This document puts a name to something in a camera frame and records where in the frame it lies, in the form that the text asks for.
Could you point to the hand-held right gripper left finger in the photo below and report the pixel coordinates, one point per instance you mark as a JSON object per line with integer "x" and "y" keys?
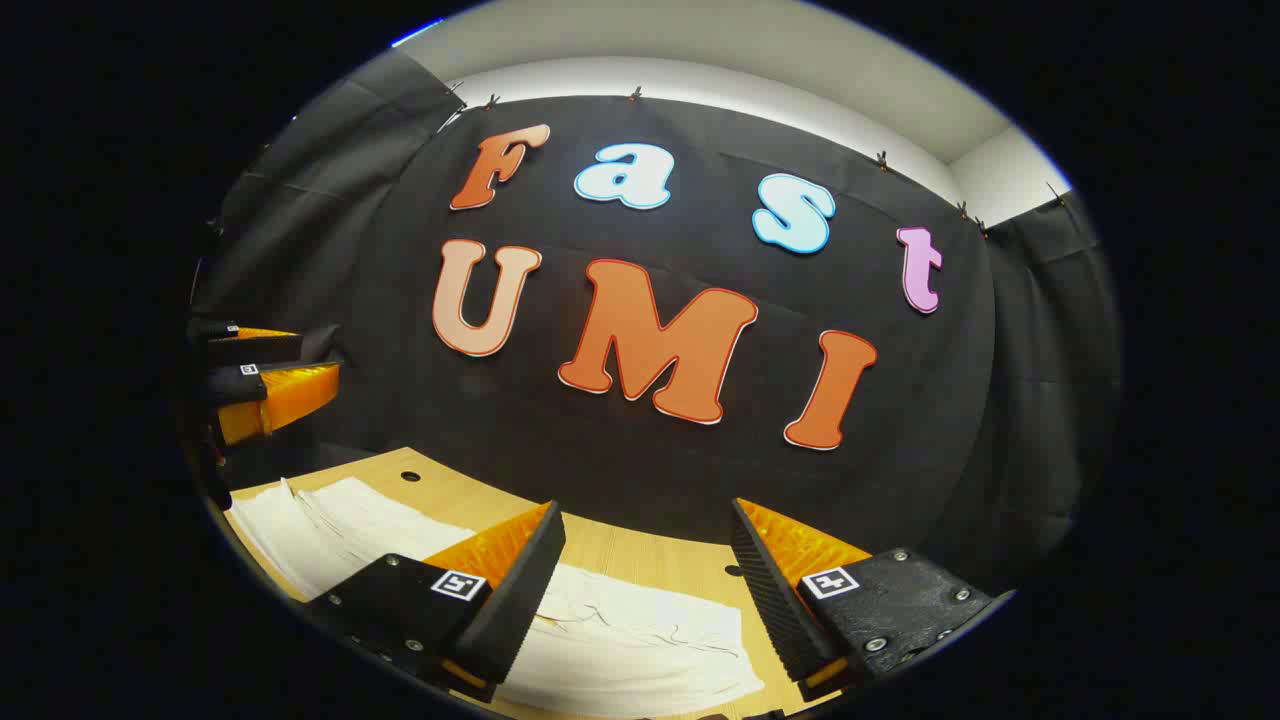
{"x": 520, "y": 600}

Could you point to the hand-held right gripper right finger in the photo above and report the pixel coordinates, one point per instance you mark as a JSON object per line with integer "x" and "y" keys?
{"x": 775, "y": 600}

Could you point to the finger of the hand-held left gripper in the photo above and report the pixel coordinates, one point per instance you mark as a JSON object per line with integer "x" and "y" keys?
{"x": 255, "y": 348}
{"x": 290, "y": 395}

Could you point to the white jeans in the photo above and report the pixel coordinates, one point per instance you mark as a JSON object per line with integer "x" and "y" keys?
{"x": 640, "y": 640}

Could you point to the black backdrop cloth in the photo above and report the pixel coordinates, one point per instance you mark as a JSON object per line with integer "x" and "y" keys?
{"x": 380, "y": 300}

